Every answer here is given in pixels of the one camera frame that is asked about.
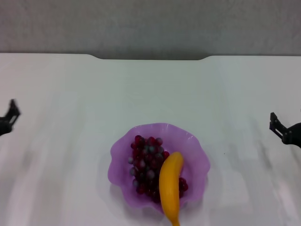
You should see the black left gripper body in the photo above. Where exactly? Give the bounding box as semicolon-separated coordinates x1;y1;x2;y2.
0;115;12;137

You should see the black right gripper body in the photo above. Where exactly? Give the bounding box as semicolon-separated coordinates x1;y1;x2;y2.
282;123;301;149

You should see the yellow banana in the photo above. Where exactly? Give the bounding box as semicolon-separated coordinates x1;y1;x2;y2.
159;152;184;226

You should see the red grape bunch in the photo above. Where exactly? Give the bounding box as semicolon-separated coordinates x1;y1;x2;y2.
128;135;189;204

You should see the purple wavy plastic bowl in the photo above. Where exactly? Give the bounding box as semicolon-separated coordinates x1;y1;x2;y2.
107;122;211;215

